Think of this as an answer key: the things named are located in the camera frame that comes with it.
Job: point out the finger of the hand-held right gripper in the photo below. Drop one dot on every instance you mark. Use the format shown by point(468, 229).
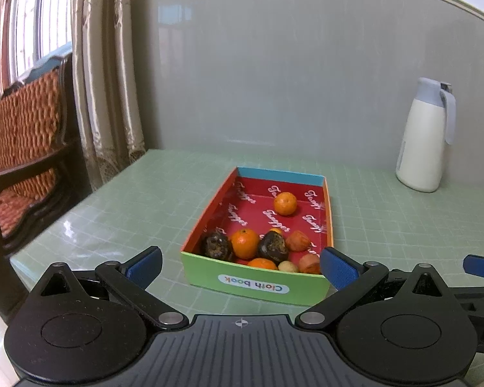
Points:
point(482, 267)

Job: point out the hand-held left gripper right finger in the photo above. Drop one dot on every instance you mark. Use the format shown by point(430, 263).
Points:
point(338, 268)

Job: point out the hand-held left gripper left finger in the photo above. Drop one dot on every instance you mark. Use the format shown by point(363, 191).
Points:
point(145, 268)

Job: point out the orange carrot piece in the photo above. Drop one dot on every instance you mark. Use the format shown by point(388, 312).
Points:
point(297, 240)
point(309, 263)

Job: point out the small tan longan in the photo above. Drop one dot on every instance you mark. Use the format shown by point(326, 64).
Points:
point(287, 267)

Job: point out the dark brown water chestnut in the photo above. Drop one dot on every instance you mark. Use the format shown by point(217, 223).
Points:
point(273, 246)
point(217, 246)

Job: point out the small orange kumquat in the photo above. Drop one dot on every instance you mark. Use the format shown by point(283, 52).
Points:
point(275, 232)

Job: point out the colourful cardboard box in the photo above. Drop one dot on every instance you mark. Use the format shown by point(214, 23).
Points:
point(262, 286)

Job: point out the orange mandarin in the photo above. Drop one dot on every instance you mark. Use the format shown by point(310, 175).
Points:
point(262, 264)
point(285, 203)
point(245, 244)

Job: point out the white thermos jug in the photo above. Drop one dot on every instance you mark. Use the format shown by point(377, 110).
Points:
point(421, 145)

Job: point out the beige curtain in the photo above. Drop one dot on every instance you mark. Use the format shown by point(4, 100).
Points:
point(109, 88)

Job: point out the wooden chair with woven cushion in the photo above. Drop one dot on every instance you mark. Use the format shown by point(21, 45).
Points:
point(24, 129)

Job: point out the window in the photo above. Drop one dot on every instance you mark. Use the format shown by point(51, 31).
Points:
point(24, 20)

